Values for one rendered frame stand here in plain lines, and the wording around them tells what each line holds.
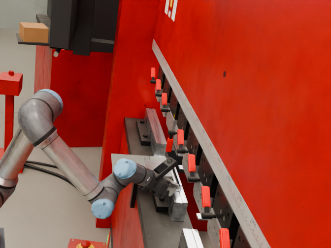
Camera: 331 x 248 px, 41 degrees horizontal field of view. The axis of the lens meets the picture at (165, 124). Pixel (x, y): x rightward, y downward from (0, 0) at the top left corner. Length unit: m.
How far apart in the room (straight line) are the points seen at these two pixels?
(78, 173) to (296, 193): 0.87
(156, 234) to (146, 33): 1.32
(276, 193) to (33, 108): 0.90
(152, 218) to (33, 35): 2.36
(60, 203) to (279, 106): 2.70
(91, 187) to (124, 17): 1.34
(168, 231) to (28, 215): 1.70
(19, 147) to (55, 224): 1.62
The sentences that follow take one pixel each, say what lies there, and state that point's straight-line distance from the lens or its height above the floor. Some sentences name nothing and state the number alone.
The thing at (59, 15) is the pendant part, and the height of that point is 1.44.
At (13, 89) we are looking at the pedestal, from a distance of 3.55.
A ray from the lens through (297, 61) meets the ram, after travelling 0.91.
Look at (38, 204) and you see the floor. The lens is 3.46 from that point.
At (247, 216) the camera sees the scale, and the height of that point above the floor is 1.38.
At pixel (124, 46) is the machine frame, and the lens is 2.69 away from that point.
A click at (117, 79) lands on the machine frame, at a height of 1.12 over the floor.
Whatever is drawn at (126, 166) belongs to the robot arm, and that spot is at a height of 1.17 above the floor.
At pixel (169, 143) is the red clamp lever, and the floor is 1.20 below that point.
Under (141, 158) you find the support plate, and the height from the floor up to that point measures 1.00.
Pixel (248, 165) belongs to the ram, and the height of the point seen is 1.49.
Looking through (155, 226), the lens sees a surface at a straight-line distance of 1.85.
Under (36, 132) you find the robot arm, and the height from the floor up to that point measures 1.31.
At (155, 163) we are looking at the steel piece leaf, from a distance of 2.04.
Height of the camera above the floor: 1.95
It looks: 22 degrees down
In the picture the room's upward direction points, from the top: 10 degrees clockwise
